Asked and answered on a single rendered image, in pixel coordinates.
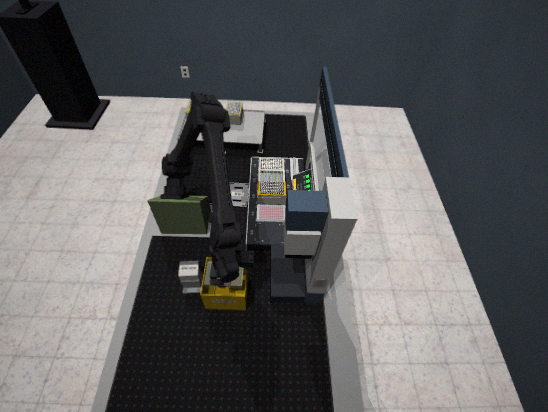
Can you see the white multi-trough reservoir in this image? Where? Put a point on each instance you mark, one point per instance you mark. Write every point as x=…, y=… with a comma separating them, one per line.
x=271, y=175

